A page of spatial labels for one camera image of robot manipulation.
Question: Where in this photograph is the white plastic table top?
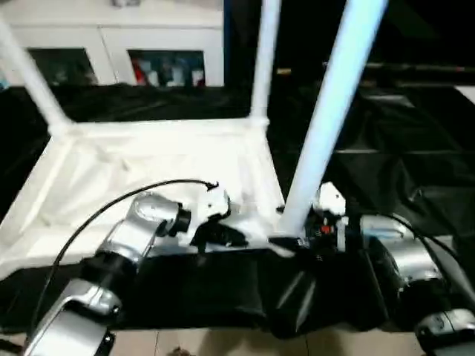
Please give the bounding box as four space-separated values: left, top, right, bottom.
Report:
0 119 298 280

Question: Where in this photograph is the white plastic table leg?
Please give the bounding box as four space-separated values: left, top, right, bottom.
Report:
278 0 389 240
0 16 75 139
249 0 284 129

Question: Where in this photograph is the black table mat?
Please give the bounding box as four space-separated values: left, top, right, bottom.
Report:
0 78 475 338

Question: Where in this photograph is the white glass door cabinet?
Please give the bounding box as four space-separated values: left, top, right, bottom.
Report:
0 0 226 89

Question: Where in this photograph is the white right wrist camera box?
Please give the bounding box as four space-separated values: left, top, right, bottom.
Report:
312 182 349 252

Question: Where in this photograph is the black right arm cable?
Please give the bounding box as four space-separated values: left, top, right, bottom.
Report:
343 213 475 291

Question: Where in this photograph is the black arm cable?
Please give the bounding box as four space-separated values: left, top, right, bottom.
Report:
343 213 475 291
30 178 220 329

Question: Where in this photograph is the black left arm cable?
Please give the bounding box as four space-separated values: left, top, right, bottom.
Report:
30 178 220 329

